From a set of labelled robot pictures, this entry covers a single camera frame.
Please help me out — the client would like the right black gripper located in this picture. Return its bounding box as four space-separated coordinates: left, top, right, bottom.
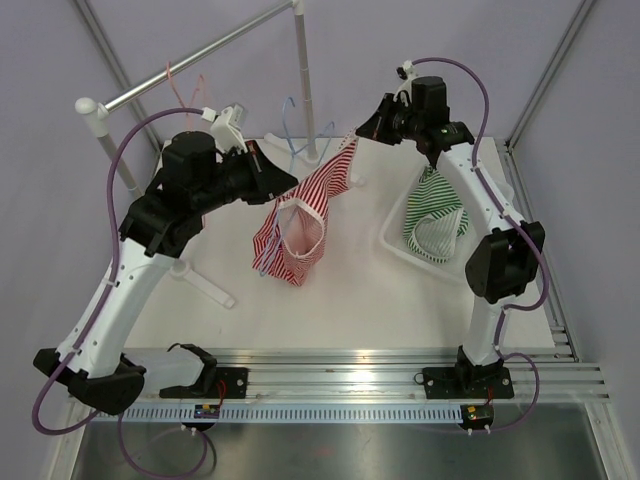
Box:
357 95 422 147

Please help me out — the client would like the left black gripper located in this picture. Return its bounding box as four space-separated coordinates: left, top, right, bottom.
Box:
192 140 299 215

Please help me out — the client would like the blue wire hanger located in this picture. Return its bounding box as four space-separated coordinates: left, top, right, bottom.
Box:
257 95 337 277

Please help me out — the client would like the red striped tank top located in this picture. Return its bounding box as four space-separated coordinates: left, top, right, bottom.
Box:
252 133 358 287

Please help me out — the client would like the green striped tank top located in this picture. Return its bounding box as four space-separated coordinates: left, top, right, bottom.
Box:
402 165 470 264

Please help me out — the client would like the pink wire hanger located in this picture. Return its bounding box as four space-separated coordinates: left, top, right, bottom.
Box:
165 62 209 131

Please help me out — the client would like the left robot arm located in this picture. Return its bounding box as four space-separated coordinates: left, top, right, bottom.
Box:
34 131 298 415

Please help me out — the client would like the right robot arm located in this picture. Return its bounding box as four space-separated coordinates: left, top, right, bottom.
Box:
356 76 545 400

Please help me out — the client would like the white plastic basket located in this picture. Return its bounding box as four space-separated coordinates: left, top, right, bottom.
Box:
378 179 514 286

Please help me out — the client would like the white metal clothes rack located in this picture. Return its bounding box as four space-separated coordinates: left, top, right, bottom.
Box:
76 1 334 309

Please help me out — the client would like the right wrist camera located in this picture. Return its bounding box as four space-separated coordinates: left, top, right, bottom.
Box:
394 60 418 98

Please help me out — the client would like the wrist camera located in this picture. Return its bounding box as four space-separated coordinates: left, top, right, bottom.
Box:
201 103 248 154
394 60 418 98

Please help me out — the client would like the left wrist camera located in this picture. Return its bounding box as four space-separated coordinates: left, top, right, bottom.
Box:
201 103 248 154

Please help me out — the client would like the right aluminium frame post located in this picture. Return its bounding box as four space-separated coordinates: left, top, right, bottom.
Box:
504 0 599 151

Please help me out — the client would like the aluminium frame post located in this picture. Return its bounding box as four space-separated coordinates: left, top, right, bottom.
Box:
68 0 161 154
504 0 599 151

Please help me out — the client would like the white slotted cable duct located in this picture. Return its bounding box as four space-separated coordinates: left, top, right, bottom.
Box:
87 405 469 424

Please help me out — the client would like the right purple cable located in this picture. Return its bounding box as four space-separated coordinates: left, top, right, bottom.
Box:
412 56 551 434

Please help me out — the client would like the left aluminium frame post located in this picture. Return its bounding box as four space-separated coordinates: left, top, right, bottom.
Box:
68 0 161 154

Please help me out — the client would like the aluminium mounting rail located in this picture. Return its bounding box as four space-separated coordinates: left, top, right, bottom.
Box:
67 347 611 404

